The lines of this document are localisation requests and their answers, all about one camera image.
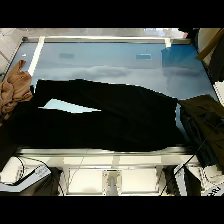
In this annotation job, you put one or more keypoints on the black pants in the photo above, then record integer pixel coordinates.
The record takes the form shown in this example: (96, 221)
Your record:
(116, 123)

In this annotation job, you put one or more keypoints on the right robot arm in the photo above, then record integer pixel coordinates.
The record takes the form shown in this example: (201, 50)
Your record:
(213, 176)

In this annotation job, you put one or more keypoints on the dark grey garment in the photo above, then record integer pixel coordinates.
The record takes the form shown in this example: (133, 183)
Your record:
(188, 128)

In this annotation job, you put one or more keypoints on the dark olive garment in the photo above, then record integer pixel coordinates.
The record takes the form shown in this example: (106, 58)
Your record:
(203, 110)

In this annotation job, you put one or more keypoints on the brown garment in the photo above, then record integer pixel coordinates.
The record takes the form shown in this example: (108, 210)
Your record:
(15, 86)

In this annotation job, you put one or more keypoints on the silver frame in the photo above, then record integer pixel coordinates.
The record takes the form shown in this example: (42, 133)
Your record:
(111, 181)

